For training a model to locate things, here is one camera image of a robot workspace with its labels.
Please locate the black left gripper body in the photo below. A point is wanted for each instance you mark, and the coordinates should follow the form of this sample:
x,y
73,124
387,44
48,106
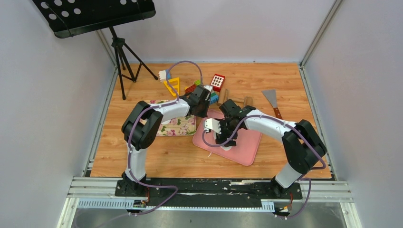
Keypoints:
x,y
204,112

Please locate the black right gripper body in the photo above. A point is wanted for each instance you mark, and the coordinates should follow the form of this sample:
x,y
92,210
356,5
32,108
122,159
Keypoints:
x,y
228,131

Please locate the wooden dough roller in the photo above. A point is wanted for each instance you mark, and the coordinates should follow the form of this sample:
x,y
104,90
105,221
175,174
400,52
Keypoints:
x,y
225,95

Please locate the pink rectangular tray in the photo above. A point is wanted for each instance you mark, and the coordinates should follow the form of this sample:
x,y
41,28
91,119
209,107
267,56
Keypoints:
x,y
244,152

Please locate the white dough ball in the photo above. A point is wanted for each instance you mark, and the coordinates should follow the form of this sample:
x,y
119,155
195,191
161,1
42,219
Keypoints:
x,y
223,137

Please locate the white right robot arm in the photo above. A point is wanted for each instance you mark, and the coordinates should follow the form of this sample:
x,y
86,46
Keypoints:
x,y
303,147

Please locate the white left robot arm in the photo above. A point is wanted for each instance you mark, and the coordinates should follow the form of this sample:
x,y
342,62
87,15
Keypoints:
x,y
141,127

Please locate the metal dough scraper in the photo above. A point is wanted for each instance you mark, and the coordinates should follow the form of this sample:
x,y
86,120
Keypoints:
x,y
272,98

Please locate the red toy brick car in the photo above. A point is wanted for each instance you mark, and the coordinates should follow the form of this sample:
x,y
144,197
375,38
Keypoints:
x,y
190,89

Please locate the blue green white brick stack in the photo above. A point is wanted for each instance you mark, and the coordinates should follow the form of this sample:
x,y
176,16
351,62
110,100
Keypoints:
x,y
213,98

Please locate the red window toy brick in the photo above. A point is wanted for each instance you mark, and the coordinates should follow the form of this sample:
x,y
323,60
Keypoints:
x,y
217,82

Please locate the floral rectangular tray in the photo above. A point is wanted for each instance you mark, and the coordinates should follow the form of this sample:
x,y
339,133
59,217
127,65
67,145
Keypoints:
x,y
180,126

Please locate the white and blue toy block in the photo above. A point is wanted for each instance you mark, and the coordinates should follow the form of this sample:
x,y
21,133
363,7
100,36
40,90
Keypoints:
x,y
164,75

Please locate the black tripod stand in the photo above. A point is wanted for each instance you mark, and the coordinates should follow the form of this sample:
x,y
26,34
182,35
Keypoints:
x,y
124,68

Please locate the black perforated stand shelf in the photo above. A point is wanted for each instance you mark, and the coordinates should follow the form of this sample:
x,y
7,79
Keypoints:
x,y
68,18

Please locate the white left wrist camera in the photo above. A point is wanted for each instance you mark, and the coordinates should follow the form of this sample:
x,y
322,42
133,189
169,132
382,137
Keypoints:
x,y
209,88

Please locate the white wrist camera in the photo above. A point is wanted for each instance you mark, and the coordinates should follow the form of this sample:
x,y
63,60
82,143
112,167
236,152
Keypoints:
x,y
212,124
209,88

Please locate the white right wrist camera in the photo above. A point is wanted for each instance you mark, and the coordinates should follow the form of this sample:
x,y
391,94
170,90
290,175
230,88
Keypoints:
x,y
212,124

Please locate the yellow triangular toy frame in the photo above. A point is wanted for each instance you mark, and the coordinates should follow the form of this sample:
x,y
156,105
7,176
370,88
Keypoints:
x,y
173,86

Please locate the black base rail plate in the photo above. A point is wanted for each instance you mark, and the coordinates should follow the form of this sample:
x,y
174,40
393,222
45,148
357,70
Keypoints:
x,y
220,193

